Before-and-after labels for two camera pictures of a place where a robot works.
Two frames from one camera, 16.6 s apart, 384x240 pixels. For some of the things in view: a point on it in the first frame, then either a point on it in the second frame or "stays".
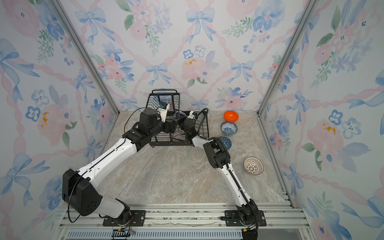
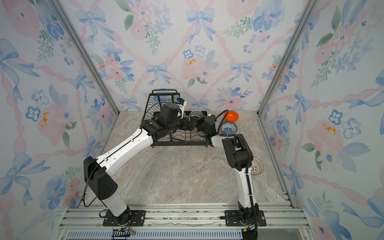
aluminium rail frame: [188, 222] stays
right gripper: [182, 121] to [200, 120]
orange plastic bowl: [231, 116] stays
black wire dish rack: [179, 127] stays
